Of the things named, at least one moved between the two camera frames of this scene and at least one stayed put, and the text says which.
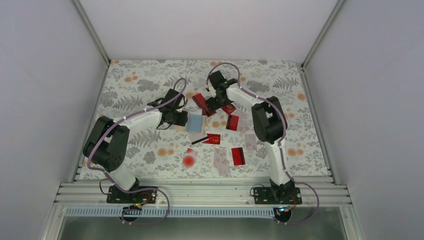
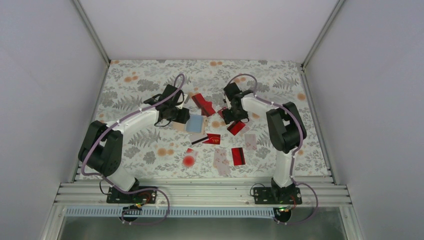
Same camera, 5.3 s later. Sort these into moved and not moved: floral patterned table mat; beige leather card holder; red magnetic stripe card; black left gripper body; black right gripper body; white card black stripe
Moved: black right gripper body; red magnetic stripe card
Not moved: floral patterned table mat; white card black stripe; black left gripper body; beige leather card holder
